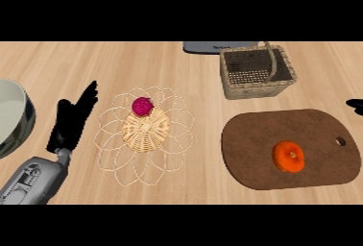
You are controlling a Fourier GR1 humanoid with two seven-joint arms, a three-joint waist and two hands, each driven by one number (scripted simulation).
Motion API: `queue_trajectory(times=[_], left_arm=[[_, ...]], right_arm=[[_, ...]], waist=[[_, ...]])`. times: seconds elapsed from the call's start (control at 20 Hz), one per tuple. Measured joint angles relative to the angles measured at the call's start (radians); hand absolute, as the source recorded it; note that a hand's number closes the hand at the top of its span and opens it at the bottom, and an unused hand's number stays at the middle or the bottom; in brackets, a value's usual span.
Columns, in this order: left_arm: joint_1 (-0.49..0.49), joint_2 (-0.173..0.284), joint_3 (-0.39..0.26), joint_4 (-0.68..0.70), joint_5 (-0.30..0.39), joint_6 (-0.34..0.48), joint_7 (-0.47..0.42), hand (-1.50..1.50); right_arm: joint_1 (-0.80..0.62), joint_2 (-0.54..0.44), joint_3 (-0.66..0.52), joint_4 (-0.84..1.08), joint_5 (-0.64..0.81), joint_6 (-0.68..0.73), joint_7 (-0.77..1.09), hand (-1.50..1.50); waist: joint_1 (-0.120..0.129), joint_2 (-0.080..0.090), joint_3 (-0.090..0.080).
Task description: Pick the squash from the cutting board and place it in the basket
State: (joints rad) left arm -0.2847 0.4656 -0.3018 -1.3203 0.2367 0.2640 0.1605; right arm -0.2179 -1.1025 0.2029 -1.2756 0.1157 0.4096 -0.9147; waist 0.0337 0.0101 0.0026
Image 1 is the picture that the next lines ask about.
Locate magenta fruit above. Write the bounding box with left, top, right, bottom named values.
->
left=131, top=96, right=157, bottom=117

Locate orange squash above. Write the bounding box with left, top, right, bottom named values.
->
left=272, top=139, right=308, bottom=174

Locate brown cutting board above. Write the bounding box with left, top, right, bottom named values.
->
left=221, top=108, right=363, bottom=191

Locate square wicker basket with handle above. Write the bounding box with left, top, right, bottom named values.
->
left=219, top=41, right=300, bottom=101

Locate grey flat appliance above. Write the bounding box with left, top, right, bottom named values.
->
left=182, top=41, right=262, bottom=55

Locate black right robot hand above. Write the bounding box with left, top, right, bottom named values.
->
left=346, top=98, right=363, bottom=117

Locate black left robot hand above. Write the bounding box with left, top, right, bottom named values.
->
left=46, top=80, right=101, bottom=154

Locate dark bowl with pale inside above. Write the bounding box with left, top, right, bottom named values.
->
left=0, top=78, right=38, bottom=160

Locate pale wicker flower-shaped basket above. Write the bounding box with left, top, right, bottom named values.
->
left=94, top=86, right=197, bottom=187

